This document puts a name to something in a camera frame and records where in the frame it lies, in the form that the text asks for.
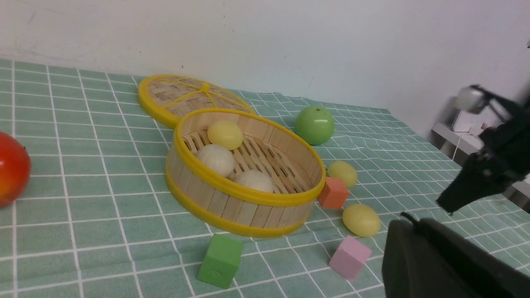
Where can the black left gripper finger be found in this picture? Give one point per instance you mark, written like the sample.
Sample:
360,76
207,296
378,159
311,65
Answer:
425,259

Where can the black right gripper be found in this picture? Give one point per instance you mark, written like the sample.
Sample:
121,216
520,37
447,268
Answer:
503,160

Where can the yellow bun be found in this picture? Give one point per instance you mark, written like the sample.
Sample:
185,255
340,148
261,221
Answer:
361,220
343,171
226,134

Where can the white bun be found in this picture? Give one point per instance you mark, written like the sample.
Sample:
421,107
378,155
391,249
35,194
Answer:
256,180
217,158

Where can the yellow bun front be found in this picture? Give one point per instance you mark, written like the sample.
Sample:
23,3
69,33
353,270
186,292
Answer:
226,134

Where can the bamboo steamer tray yellow rims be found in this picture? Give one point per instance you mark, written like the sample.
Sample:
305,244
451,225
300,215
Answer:
296,169

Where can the woven bamboo steamer lid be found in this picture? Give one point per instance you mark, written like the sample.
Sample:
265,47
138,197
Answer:
169,97

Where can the pink cube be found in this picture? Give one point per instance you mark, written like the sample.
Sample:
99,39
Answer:
349,258

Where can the orange cube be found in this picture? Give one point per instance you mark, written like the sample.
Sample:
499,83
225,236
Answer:
333,194

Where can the green apple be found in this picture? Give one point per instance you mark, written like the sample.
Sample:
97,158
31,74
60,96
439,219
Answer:
315,125

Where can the green cube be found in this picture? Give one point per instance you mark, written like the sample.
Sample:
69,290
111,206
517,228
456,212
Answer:
221,261

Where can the green checkered tablecloth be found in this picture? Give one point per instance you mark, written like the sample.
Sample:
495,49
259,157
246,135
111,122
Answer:
97,220

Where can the red pomegranate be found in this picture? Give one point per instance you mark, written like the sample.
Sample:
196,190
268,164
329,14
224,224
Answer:
15,169

